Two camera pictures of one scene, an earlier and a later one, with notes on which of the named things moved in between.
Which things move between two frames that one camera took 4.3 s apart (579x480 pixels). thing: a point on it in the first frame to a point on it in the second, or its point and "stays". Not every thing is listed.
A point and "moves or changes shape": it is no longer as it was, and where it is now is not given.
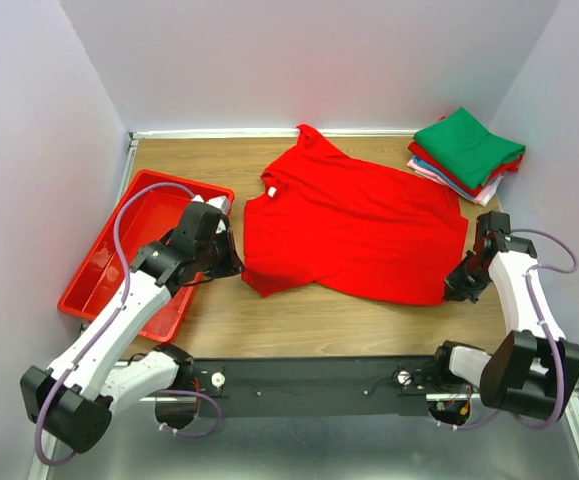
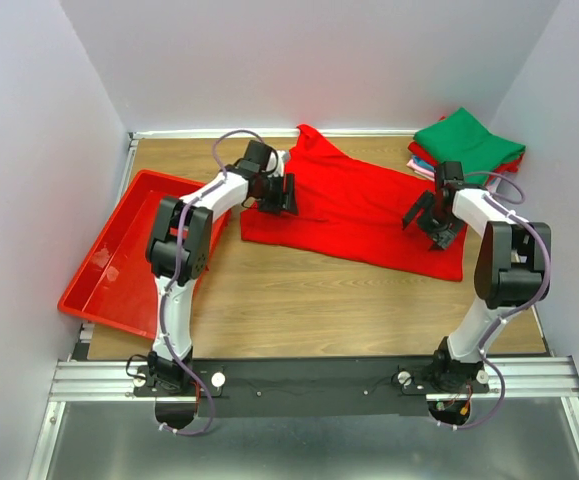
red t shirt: x=330 y=221 moves or changes shape
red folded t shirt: x=510 y=166 stays
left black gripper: x=233 y=264 to x=283 y=201
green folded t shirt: x=468 y=147 stays
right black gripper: x=456 y=289 to x=441 y=237
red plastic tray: x=146 y=215 stays
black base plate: x=318 y=385 stays
